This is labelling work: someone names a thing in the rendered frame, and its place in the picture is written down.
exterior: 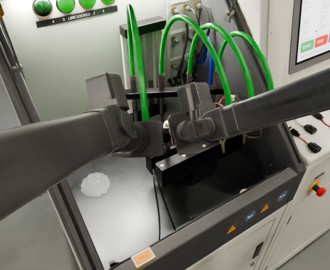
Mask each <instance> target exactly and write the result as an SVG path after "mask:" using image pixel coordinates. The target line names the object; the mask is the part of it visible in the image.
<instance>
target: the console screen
mask: <svg viewBox="0 0 330 270"><path fill-rule="evenodd" d="M327 59H330V0H294V6H293V14H292V28H291V42H290V56H289V70H288V74H293V73H295V72H298V71H300V70H303V69H306V68H308V67H310V66H313V65H315V64H318V63H320V62H323V61H325V60H327Z"/></svg>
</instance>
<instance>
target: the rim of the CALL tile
mask: <svg viewBox="0 0 330 270"><path fill-rule="evenodd" d="M147 249H149V250H150V252H151V253H152V255H153V256H152V257H151V258H149V259H147V260H146V261H144V262H142V263H141V264H139V265H137V264H136V262H135V260H134V258H133V257H135V256H137V255H138V254H140V253H142V252H144V251H145V250H147ZM154 258H155V255H154V253H153V252H152V250H151V248H150V247H148V248H146V249H144V250H142V251H140V252H139V253H137V254H135V255H134V256H132V257H131V259H132V261H133V262H134V264H135V266H136V268H138V267H140V266H142V265H143V264H145V263H147V262H149V261H150V260H152V259H154Z"/></svg>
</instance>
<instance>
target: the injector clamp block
mask: <svg viewBox="0 0 330 270"><path fill-rule="evenodd" d="M202 146H203V150H202V151H198V152H194V153H189V154H185V155H177V149H176V145H175V146H172V147H170V157H168V158H166V159H164V155H159V156H157V157H146V168H147V170H148V171H149V172H150V173H151V174H152V175H153V172H152V169H156V171H158V172H155V173H156V176H157V179H158V181H159V184H160V186H161V187H162V188H163V187H165V186H167V185H169V184H171V183H173V182H175V181H177V180H179V179H181V178H183V177H185V179H186V180H187V181H188V182H189V183H190V184H191V185H192V186H193V185H195V184H197V183H199V182H201V181H203V180H205V179H207V178H209V177H211V176H212V175H214V174H215V169H216V162H217V160H219V159H221V158H223V157H225V156H227V155H229V154H231V153H233V152H235V151H237V150H239V149H241V148H243V146H244V145H243V135H238V136H234V137H229V138H227V139H226V140H225V143H224V150H225V153H223V152H222V148H221V143H220V141H219V140H214V141H210V140H208V141H206V142H202Z"/></svg>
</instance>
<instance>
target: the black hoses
mask: <svg viewBox="0 0 330 270"><path fill-rule="evenodd" d="M200 8H201V9H204V11H205V13H206V16H207V19H208V23H211V19H210V16H209V13H208V11H207V9H206V8H205V7H204V6H201V7H200ZM189 10H190V11H192V13H193V15H194V17H195V19H196V22H197V24H198V25H199V26H200V23H199V19H198V16H197V14H196V12H195V10H194V9H192V8H190V9H189ZM178 14H182V15H184V14H183V13H182V12H181V11H178ZM184 24H185V29H186V35H185V43H184V48H183V53H182V58H181V62H180V65H179V68H178V67H177V68H176V69H177V70H178V72H177V76H176V77H173V81H175V82H174V84H173V83H172V81H171V79H168V80H167V82H169V83H170V84H171V86H172V87H175V85H178V86H179V85H180V84H181V83H182V86H183V85H184V83H186V71H187V69H188V62H187V64H186V67H185V70H184V72H183V75H182V71H181V68H182V64H183V60H184V56H185V51H186V46H187V43H188V40H189V41H190V42H191V43H192V39H191V38H188V36H189V28H188V24H187V23H186V22H184ZM209 32H210V28H208V29H207V33H206V35H207V36H208V35H209ZM204 45H205V44H204V42H203V43H202V45H201V47H200V50H199V52H198V54H197V52H196V48H195V50H194V56H195V60H194V62H193V65H192V70H193V72H192V78H193V79H192V83H193V82H194V81H195V80H196V77H195V76H194V73H195V71H196V68H197V65H198V58H199V56H200V54H201V51H202V49H203V47H204ZM193 68H194V69H193ZM184 77H185V80H184V81H183V78H184ZM178 79H180V81H179V82H178Z"/></svg>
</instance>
